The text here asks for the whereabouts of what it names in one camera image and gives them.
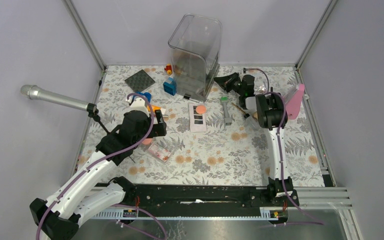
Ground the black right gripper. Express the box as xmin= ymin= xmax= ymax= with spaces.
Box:
xmin=214 ymin=72 xmax=245 ymax=96

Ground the clear pink nail box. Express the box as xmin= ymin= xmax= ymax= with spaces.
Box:
xmin=147 ymin=142 xmax=173 ymax=163

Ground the white eyelash card packet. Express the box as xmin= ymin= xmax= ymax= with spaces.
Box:
xmin=188 ymin=103 xmax=207 ymax=133

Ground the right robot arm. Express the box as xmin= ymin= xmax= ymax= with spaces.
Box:
xmin=214 ymin=72 xmax=299 ymax=208

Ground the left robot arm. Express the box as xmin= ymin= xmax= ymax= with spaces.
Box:
xmin=30 ymin=93 xmax=167 ymax=240

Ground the pink round sponge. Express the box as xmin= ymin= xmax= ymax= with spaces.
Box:
xmin=141 ymin=138 xmax=153 ymax=145

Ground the orange cream tube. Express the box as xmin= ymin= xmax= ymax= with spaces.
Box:
xmin=151 ymin=105 xmax=166 ymax=115

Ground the blue toy car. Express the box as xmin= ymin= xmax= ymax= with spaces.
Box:
xmin=136 ymin=92 xmax=152 ymax=102

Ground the grey square tube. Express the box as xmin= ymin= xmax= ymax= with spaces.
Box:
xmin=220 ymin=96 xmax=233 ymax=126

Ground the orange round sponge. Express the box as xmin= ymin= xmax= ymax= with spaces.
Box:
xmin=195 ymin=105 xmax=207 ymax=115

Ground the dark grey building plate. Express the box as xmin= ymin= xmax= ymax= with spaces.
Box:
xmin=125 ymin=69 xmax=156 ymax=93

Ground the clear acrylic organizer box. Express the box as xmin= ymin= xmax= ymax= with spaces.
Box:
xmin=168 ymin=14 xmax=222 ymax=102

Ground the blue toy block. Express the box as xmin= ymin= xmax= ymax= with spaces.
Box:
xmin=163 ymin=77 xmax=177 ymax=96

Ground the red yellow toy piece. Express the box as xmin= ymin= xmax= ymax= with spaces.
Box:
xmin=164 ymin=64 xmax=173 ymax=76

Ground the pink stand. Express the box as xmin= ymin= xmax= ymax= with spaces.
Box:
xmin=283 ymin=83 xmax=306 ymax=120

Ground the silver microphone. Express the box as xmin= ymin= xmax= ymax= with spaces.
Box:
xmin=20 ymin=84 xmax=99 ymax=115

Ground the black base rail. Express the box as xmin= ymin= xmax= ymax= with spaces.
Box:
xmin=104 ymin=182 xmax=301 ymax=218

